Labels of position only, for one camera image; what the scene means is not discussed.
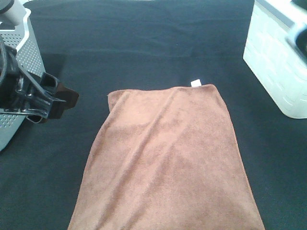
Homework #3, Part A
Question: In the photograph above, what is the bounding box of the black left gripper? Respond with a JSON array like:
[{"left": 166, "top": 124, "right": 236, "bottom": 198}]
[{"left": 0, "top": 38, "right": 67, "bottom": 123}]

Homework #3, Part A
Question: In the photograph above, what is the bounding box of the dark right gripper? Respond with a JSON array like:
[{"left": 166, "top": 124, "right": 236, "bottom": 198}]
[{"left": 286, "top": 0, "right": 307, "bottom": 63}]

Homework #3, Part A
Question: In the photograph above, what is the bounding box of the brown microfibre towel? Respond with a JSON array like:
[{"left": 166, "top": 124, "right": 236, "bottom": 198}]
[{"left": 68, "top": 84, "right": 264, "bottom": 230}]

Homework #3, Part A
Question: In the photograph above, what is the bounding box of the white plastic storage bin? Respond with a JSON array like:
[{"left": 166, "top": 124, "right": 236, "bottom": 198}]
[{"left": 243, "top": 0, "right": 307, "bottom": 119}]

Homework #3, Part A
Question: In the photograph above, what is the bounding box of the grey perforated laundry basket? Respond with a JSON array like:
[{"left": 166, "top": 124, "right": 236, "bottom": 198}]
[{"left": 0, "top": 8, "right": 45, "bottom": 150}]

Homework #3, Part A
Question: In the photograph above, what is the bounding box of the black fabric table cover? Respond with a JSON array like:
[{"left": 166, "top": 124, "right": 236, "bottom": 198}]
[{"left": 0, "top": 0, "right": 307, "bottom": 230}]

